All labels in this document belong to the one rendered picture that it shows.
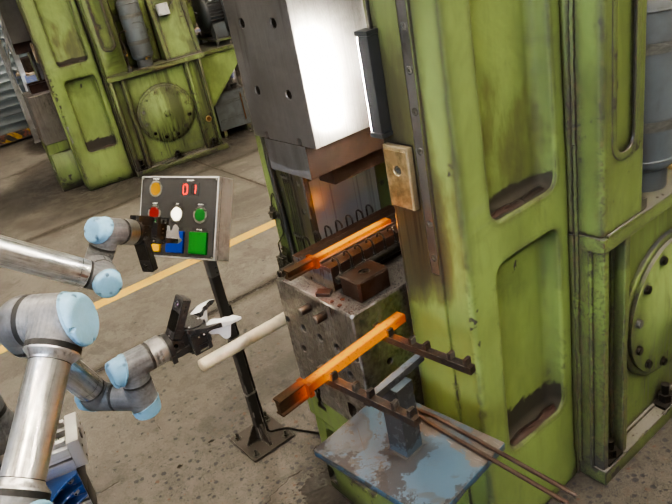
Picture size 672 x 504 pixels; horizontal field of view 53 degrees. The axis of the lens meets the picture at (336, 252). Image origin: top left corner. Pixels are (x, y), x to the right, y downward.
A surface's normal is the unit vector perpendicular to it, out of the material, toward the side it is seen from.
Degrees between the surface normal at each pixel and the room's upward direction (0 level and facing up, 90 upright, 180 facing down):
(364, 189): 90
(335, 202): 90
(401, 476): 0
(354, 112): 90
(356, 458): 0
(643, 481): 0
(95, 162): 90
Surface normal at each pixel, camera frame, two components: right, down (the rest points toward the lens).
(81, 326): 0.96, -0.18
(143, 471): -0.18, -0.88
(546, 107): -0.68, 0.44
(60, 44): 0.50, 0.29
